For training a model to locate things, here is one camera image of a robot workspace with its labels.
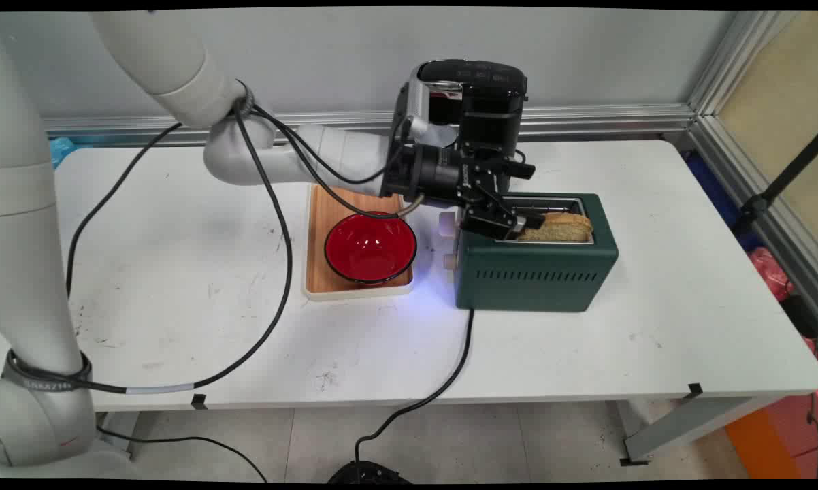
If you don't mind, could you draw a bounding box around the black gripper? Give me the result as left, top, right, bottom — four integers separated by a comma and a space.
384, 138, 548, 241

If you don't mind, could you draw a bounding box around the toasted bread slice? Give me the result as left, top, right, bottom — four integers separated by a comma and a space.
518, 212, 595, 243

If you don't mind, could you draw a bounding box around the dark green toaster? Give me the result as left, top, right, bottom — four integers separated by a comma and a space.
440, 193, 619, 314

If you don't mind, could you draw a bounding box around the black coffee machine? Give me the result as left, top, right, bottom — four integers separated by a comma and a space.
409, 59, 529, 198

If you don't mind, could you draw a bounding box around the red bowl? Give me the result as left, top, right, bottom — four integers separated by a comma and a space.
324, 212, 418, 285

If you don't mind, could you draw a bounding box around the wooden tray with white rim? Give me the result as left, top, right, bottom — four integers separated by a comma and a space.
302, 184, 415, 301

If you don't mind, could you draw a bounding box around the black tripod pole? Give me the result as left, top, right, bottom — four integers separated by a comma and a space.
731, 128, 818, 237

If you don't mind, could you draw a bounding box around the pink plastic bag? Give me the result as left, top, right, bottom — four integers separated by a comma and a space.
749, 246, 818, 355

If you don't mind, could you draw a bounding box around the grey table leg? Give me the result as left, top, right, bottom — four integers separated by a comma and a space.
617, 395, 785, 468
98, 411, 139, 458

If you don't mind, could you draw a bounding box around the black power strip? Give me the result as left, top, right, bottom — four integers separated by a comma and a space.
327, 461, 411, 484

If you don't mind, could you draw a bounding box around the aluminium frame rail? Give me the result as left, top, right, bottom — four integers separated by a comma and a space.
42, 102, 697, 147
685, 10, 818, 317

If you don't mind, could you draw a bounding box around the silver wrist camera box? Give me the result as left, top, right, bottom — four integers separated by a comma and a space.
392, 80, 431, 144

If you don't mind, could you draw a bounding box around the black toaster power cable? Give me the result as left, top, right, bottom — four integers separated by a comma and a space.
353, 309, 476, 477

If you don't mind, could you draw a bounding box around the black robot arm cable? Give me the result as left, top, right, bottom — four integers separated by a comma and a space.
65, 82, 427, 396

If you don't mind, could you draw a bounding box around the thin black floor cable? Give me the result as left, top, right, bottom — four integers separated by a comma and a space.
96, 425, 268, 483

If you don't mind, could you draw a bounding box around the grey velcro strap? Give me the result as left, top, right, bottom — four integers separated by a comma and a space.
3, 349, 94, 393

